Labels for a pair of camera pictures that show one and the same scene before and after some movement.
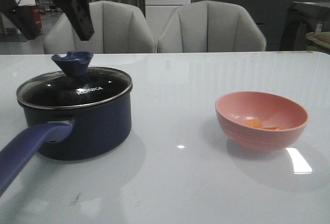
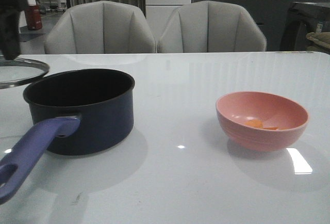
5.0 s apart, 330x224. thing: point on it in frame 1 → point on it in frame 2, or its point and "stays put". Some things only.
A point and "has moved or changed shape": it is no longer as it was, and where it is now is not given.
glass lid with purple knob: [78, 85] → [20, 71]
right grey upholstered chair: [207, 26] stays put
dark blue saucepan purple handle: [76, 113] has moved or changed shape
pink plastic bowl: [259, 122] stays put
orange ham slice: [254, 123] stays put
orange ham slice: [270, 128] stays put
